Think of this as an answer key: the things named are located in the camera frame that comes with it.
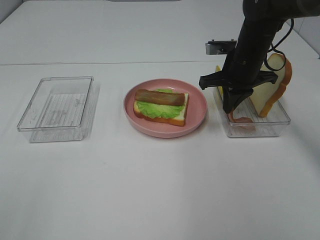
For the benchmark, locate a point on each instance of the right clear plastic tray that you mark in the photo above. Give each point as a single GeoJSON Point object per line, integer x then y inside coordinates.
{"type": "Point", "coordinates": [271, 126]}

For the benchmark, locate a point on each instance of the clear plastic tray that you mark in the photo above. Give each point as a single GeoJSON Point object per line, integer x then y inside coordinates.
{"type": "Point", "coordinates": [60, 110]}
{"type": "Point", "coordinates": [271, 126]}

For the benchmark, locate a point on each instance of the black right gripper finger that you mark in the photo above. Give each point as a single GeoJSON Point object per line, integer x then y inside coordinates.
{"type": "Point", "coordinates": [233, 97]}

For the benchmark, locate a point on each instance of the left clear plastic tray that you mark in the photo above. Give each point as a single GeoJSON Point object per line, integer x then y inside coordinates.
{"type": "Point", "coordinates": [60, 110]}

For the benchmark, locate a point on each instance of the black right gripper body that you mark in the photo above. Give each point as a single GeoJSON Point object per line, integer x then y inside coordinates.
{"type": "Point", "coordinates": [241, 70]}

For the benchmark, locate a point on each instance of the yellow cheese slice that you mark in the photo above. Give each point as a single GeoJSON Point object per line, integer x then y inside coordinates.
{"type": "Point", "coordinates": [220, 88]}

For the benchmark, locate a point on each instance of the pink round plate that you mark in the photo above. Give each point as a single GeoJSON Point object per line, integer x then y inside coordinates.
{"type": "Point", "coordinates": [195, 112]}

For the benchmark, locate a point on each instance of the bread slice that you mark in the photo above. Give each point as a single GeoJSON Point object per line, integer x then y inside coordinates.
{"type": "Point", "coordinates": [265, 95]}
{"type": "Point", "coordinates": [159, 113]}

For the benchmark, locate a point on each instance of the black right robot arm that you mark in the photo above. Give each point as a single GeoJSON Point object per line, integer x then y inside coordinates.
{"type": "Point", "coordinates": [264, 18]}

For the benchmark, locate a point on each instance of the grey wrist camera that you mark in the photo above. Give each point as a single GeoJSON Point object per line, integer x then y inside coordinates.
{"type": "Point", "coordinates": [220, 47]}

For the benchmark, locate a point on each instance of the brown bacon strip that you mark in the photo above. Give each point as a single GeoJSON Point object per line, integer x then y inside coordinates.
{"type": "Point", "coordinates": [160, 98]}

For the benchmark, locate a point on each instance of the pink bacon strip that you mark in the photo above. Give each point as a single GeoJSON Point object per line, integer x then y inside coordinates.
{"type": "Point", "coordinates": [245, 123]}

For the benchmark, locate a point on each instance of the green lettuce leaf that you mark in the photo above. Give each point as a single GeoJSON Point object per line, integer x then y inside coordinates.
{"type": "Point", "coordinates": [161, 103]}

